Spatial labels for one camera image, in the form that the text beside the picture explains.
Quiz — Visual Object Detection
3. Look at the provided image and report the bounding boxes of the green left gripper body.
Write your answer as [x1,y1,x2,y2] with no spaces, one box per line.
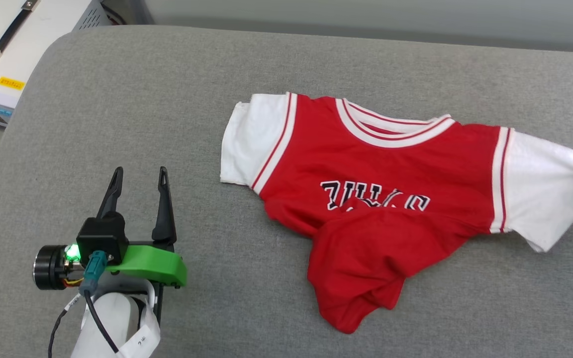
[33,241,188,291]

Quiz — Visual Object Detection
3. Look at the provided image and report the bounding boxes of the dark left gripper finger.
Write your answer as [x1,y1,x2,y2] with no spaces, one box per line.
[96,167,124,222]
[151,167,178,247]

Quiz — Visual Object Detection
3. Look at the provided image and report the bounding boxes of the red white basketball jersey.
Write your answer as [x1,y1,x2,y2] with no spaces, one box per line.
[220,91,573,334]

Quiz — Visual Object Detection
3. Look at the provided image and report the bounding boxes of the white label tape strip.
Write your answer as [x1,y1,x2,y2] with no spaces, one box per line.
[82,281,162,358]

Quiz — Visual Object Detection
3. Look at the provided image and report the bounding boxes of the white equipment case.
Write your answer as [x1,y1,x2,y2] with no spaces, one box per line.
[0,0,114,128]

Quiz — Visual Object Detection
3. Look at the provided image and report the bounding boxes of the black left cable teal plug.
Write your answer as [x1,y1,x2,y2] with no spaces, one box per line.
[48,250,119,358]

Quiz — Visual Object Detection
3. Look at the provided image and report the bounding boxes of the black case handle strap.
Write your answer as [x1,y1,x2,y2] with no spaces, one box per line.
[0,0,41,67]

